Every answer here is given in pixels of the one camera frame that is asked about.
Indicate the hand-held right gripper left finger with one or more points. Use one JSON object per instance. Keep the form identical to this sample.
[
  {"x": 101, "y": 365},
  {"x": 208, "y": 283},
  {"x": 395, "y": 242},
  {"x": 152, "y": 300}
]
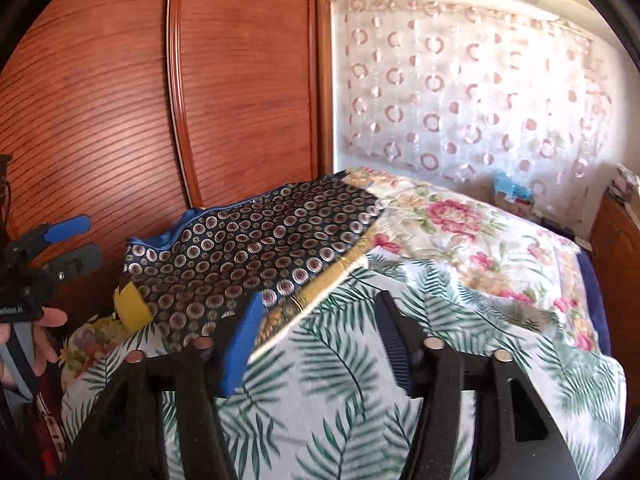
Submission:
[{"x": 245, "y": 345}]

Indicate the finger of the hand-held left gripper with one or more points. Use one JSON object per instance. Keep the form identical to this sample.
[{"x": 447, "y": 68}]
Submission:
[
  {"x": 67, "y": 229},
  {"x": 80, "y": 259}
]

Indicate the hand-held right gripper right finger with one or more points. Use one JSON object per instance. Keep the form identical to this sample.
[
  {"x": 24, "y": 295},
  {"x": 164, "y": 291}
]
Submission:
[{"x": 392, "y": 345}]

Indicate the dark circle-print garment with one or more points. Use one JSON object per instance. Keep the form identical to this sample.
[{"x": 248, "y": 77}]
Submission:
[{"x": 240, "y": 245}]

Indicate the person's left hand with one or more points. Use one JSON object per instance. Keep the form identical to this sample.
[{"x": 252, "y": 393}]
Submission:
[{"x": 50, "y": 317}]

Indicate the bed with floral sheets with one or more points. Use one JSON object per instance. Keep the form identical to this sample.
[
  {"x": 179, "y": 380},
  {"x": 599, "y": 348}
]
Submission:
[{"x": 475, "y": 260}]

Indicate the wooden slatted wardrobe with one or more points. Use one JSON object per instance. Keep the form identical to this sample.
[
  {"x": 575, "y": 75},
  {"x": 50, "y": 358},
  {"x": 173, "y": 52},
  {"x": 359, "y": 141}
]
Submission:
[{"x": 125, "y": 110}]

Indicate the dark red striped cloth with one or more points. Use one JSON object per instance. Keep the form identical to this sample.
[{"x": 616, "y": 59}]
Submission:
[{"x": 47, "y": 430}]

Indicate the small cardboard box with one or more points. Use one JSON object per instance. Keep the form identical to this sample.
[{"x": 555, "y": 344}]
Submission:
[{"x": 515, "y": 207}]

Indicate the wooden side cabinet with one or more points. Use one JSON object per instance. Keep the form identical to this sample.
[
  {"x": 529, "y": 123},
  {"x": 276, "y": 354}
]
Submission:
[{"x": 617, "y": 230}]

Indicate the sheer circle-print curtain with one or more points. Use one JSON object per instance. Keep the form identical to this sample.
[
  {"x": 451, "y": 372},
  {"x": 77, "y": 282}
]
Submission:
[{"x": 450, "y": 85}]

